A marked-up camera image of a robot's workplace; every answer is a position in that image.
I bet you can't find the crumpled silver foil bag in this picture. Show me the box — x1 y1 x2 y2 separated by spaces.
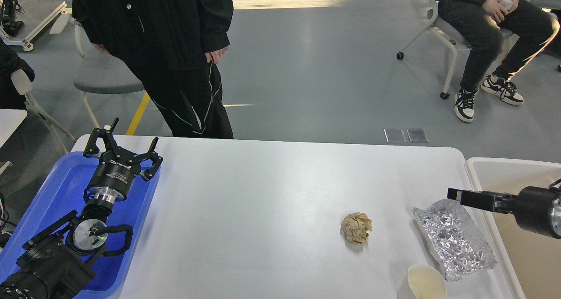
411 199 498 281

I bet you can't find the white side table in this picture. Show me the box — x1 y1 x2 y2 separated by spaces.
0 108 28 147

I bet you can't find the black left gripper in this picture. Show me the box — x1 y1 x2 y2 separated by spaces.
83 117 163 201

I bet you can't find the robot base stand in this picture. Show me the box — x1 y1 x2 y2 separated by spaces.
0 0 70 52

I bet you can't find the person in dark trousers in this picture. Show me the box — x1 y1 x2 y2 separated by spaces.
438 0 560 123

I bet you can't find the metal floor plate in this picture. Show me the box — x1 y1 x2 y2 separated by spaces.
407 128 429 143
384 128 406 144

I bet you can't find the blue plastic tray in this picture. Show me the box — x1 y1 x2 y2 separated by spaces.
0 152 160 299

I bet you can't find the beige plastic bin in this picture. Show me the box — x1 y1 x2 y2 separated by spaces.
465 157 561 299

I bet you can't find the standing person in black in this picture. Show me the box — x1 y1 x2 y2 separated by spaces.
71 0 233 139

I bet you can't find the left metal floor plate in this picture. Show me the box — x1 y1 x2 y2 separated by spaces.
384 128 406 144

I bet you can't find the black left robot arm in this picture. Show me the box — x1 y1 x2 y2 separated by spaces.
1 119 163 299

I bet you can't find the grey office chair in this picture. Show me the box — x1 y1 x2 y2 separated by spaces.
50 8 144 127

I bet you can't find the right metal floor plate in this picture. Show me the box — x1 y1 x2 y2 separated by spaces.
407 128 429 143

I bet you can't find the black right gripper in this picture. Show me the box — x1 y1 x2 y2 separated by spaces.
447 179 561 239

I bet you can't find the white chair on right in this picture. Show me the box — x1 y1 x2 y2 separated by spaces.
396 0 534 100

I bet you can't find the white chair at left edge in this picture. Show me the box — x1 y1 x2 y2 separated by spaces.
11 69 77 154

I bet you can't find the white paper cup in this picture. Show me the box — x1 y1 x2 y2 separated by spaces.
405 264 447 299

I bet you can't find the crumpled brown paper ball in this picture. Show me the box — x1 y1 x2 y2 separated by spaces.
341 212 373 246

